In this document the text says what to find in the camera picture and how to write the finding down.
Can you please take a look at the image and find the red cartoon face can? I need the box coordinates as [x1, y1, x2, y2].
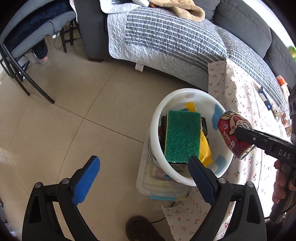
[217, 110, 255, 160]

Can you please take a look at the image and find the yellow cloth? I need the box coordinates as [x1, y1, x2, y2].
[185, 102, 213, 167]

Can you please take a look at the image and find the yellow green sponge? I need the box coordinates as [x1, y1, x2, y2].
[164, 110, 201, 164]

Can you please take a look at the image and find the white plastic trash bin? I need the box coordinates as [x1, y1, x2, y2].
[149, 88, 233, 187]

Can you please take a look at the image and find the person's right hand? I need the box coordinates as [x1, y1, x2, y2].
[272, 160, 287, 204]

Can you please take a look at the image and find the plastic jar of seeds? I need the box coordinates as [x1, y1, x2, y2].
[271, 75, 293, 137]

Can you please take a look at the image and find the small blue white box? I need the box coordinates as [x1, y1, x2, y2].
[258, 87, 272, 110]

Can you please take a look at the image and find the cherry print tablecloth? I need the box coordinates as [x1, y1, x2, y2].
[164, 59, 289, 240]

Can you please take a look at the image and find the dark brown slipper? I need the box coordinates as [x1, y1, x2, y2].
[125, 216, 165, 241]

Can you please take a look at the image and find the clear plastic storage box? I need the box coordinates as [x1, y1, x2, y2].
[136, 130, 190, 201]

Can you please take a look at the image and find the grey striped quilt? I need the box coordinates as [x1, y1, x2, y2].
[100, 1, 284, 105]

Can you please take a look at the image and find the seated person's leg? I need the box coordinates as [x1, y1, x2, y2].
[32, 39, 49, 64]

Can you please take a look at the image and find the grey padded chair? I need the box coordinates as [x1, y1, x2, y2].
[1, 1, 77, 103]

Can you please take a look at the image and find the dark grey sofa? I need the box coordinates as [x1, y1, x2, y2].
[74, 1, 295, 88]

